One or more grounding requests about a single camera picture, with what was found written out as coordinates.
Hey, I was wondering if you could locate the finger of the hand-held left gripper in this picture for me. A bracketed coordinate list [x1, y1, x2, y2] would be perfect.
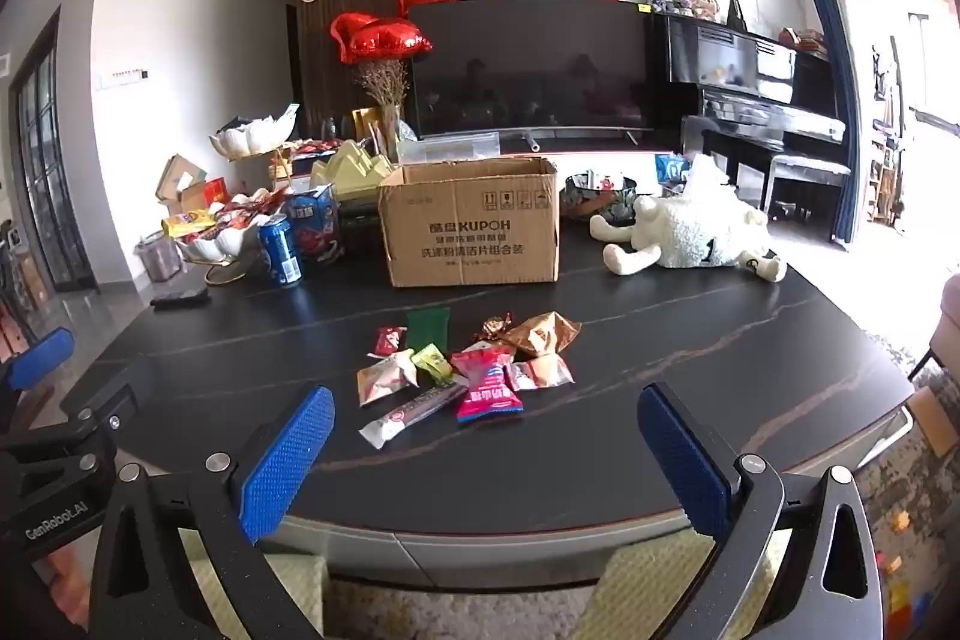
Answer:
[0, 326, 77, 420]
[0, 359, 160, 513]

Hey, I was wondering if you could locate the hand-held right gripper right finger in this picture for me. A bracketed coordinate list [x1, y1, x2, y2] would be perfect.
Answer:
[596, 383, 884, 640]

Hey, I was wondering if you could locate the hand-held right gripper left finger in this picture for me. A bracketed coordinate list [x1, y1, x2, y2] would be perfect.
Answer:
[88, 385, 336, 640]

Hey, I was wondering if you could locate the beige snack packet red label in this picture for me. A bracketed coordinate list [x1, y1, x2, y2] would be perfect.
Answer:
[356, 351, 419, 405]

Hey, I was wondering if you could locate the green candy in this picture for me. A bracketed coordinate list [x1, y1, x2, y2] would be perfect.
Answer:
[411, 344, 455, 384]

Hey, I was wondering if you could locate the brown snack packet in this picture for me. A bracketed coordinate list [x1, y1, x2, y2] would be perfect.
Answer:
[499, 311, 582, 357]

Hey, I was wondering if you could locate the dark green snack packet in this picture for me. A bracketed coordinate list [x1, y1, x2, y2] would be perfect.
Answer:
[407, 308, 451, 350]

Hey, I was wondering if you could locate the pink snack packet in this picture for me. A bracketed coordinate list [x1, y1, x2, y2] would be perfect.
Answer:
[450, 344, 524, 425]

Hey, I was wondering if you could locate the red-brown candy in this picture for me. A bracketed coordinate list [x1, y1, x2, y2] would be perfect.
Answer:
[471, 312, 515, 342]

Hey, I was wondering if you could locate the printed cardboard box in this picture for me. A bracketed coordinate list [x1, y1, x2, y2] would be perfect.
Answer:
[377, 157, 562, 289]

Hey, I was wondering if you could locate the pale yellow cloth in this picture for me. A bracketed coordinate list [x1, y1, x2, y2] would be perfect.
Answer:
[259, 535, 331, 640]

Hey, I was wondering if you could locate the clear plastic bin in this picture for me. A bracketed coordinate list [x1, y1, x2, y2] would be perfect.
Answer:
[135, 231, 183, 283]

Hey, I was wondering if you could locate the black framed glass door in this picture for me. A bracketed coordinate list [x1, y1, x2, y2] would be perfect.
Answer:
[11, 10, 98, 296]

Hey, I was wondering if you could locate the blue wrapped packet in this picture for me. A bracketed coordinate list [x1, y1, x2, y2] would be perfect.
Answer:
[259, 214, 303, 287]

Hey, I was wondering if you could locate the small open cardboard box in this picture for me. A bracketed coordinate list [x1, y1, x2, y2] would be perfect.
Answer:
[154, 154, 226, 221]

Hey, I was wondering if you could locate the pile of red snack packets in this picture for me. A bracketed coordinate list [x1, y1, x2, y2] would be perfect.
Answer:
[163, 141, 335, 240]

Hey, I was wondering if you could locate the white plush sheep toy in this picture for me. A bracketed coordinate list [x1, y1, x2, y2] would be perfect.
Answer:
[589, 190, 788, 283]

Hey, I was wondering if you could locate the blue snack box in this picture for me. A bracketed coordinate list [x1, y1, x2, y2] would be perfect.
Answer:
[287, 184, 346, 266]

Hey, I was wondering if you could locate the dark patterned bowl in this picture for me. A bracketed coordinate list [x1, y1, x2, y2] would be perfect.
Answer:
[564, 171, 638, 221]

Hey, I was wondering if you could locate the white plastic bag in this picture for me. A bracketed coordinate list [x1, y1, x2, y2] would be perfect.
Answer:
[686, 154, 732, 193]

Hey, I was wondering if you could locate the yellow mountain-shaped tray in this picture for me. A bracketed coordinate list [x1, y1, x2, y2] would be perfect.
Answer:
[311, 139, 395, 199]

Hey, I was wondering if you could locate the upholstered chair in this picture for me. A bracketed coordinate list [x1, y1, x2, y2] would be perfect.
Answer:
[928, 276, 960, 375]

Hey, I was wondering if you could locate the white petal tiered snack stand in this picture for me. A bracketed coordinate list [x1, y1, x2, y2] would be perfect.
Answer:
[161, 111, 301, 285]

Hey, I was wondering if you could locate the padded piano bench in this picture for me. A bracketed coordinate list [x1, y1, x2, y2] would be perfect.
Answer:
[765, 154, 852, 240]

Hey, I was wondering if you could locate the clear plastic box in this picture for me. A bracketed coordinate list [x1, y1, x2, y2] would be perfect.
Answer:
[397, 131, 501, 163]

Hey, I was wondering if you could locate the cluttered shelf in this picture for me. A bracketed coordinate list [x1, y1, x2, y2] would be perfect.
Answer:
[862, 32, 912, 229]

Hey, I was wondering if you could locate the dried flower bouquet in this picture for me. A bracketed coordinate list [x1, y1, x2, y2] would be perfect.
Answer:
[358, 59, 410, 161]

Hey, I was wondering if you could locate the black upright piano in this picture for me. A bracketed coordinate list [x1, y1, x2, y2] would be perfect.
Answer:
[651, 10, 848, 165]

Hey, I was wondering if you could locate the black flat television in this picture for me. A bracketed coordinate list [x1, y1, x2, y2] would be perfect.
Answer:
[409, 0, 655, 142]

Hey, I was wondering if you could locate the large red heart balloon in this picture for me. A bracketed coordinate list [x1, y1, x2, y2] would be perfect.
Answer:
[349, 19, 434, 64]

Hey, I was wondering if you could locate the small red heart balloon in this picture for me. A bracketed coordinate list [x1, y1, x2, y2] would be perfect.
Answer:
[331, 12, 383, 64]

